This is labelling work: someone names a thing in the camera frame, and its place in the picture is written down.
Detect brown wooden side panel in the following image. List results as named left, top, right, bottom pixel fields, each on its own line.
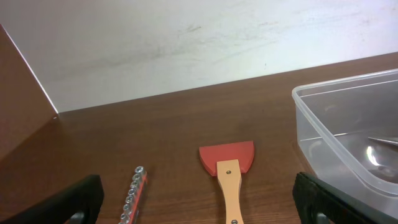
left=1, top=26, right=58, bottom=159

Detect clear plastic container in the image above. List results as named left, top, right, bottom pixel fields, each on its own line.
left=292, top=69, right=397, bottom=218

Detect orange black long-nose pliers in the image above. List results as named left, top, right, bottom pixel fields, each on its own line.
left=369, top=137, right=398, bottom=146

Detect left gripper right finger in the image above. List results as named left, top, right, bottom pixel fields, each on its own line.
left=292, top=172, right=397, bottom=224

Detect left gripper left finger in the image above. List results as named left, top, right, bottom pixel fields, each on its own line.
left=1, top=175, right=104, bottom=224

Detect socket bit rail orange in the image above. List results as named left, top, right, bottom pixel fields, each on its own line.
left=119, top=166, right=148, bottom=224

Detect orange scraper wooden handle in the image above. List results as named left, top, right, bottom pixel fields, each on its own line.
left=199, top=141, right=255, bottom=224

